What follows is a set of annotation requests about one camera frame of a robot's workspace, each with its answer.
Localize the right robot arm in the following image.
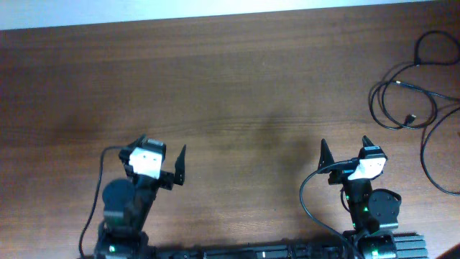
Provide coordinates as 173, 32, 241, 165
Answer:
318, 136, 402, 258

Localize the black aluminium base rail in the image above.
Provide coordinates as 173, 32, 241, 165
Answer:
78, 233, 429, 259

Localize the right camera cable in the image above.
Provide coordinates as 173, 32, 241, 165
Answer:
299, 160, 360, 259

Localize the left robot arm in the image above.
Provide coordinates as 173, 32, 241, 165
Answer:
93, 135, 187, 259

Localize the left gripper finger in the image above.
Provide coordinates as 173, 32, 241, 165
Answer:
131, 135, 146, 147
174, 145, 186, 186

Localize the black USB cable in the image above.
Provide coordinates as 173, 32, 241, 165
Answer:
393, 79, 460, 197
367, 29, 460, 131

